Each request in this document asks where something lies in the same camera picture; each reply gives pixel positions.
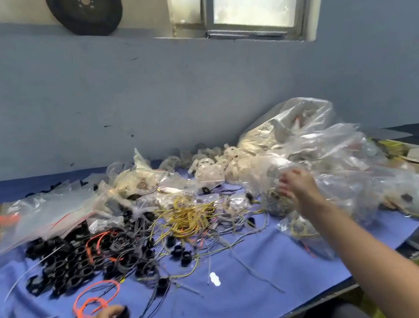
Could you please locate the person's right hand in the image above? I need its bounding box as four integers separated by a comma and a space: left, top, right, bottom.
275, 163, 328, 218

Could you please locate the orange wire loop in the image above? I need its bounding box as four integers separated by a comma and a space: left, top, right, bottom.
69, 276, 129, 318

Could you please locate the pile of large plastic bags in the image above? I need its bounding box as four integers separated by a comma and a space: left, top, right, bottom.
232, 80, 419, 270

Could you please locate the pile of white plastic wheels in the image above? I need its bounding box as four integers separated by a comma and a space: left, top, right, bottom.
154, 135, 277, 197

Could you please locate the pile of black plastic rings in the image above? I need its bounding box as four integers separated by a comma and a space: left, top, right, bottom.
16, 197, 206, 305

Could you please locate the pile of yellow wires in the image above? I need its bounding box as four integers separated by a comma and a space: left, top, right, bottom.
149, 188, 223, 245

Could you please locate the stack of plastic bags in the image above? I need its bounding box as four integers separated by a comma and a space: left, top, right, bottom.
0, 174, 122, 256

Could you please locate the person's right forearm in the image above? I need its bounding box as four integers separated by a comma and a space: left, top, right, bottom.
301, 182, 419, 318

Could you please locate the yellow flat object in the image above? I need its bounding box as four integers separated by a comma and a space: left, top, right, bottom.
377, 134, 414, 162

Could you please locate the blue cloth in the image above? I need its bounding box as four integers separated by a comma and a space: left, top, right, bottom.
0, 121, 419, 318

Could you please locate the black round object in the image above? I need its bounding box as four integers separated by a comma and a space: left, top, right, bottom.
44, 0, 128, 45

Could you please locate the window frame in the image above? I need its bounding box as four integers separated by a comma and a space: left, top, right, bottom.
167, 0, 343, 60

